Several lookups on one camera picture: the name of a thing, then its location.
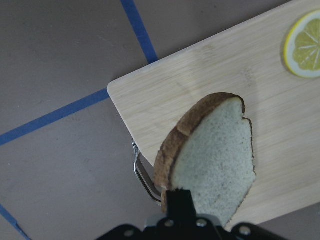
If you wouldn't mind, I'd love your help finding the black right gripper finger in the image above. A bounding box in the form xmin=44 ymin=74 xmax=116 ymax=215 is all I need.
xmin=166 ymin=189 xmax=197 ymax=223

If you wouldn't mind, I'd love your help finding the white bread slice top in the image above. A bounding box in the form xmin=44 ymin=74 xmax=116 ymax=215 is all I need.
xmin=154 ymin=92 xmax=256 ymax=226

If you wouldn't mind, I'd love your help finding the wooden cutting board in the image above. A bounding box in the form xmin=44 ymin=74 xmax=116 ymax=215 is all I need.
xmin=107 ymin=0 xmax=320 ymax=229

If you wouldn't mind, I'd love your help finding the lemon slice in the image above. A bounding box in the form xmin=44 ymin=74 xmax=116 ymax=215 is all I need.
xmin=283 ymin=10 xmax=320 ymax=79

